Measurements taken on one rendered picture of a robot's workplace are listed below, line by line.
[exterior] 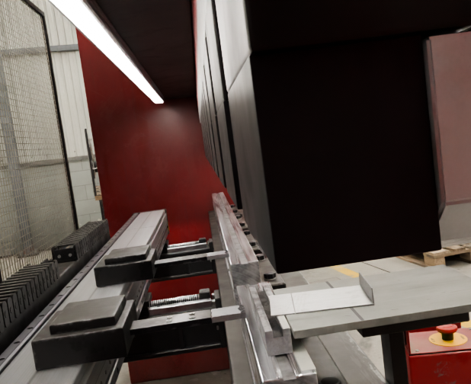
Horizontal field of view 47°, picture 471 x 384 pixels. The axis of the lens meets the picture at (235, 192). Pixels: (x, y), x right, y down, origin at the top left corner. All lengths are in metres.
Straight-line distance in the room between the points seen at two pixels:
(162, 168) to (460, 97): 2.67
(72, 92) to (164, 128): 5.51
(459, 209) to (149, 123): 2.67
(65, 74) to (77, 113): 0.57
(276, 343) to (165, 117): 2.27
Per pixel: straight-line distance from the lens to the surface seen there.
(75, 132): 8.24
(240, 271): 1.15
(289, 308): 0.72
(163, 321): 0.73
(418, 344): 1.17
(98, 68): 2.91
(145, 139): 2.85
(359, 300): 0.72
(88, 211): 8.26
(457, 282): 0.79
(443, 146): 0.21
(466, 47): 0.21
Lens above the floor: 1.23
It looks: 5 degrees down
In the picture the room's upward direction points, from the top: 8 degrees counter-clockwise
